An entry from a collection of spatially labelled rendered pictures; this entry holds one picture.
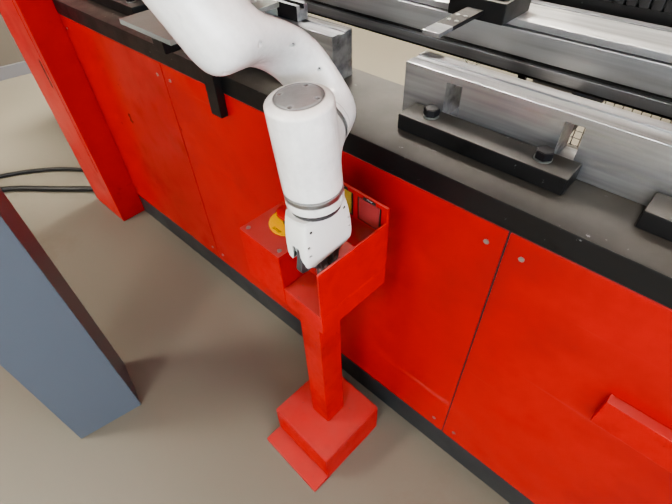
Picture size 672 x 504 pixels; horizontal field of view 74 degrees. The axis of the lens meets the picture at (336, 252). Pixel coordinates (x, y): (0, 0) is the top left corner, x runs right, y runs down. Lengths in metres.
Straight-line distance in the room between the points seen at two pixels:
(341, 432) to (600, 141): 0.91
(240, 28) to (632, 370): 0.70
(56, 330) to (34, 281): 0.16
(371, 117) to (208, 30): 0.43
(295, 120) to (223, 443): 1.10
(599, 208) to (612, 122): 0.12
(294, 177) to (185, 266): 1.35
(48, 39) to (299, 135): 1.42
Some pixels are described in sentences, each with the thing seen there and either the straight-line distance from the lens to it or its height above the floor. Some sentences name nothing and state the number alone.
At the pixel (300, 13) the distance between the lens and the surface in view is 1.04.
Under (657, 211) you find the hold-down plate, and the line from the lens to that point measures 0.72.
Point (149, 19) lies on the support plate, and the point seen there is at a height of 1.00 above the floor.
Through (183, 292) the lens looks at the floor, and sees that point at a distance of 1.79.
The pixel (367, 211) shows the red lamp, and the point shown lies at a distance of 0.74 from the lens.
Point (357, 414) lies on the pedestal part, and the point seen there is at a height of 0.12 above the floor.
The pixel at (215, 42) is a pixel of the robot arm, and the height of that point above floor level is 1.13.
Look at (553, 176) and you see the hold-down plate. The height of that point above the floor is 0.90.
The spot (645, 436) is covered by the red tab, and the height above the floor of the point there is 0.60.
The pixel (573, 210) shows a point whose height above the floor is 0.88.
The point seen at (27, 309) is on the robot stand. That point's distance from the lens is 1.18.
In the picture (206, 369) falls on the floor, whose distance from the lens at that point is 1.56.
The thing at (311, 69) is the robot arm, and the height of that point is 1.06.
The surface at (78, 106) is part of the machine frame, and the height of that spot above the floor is 0.53.
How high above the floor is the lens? 1.30
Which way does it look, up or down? 46 degrees down
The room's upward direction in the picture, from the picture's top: 2 degrees counter-clockwise
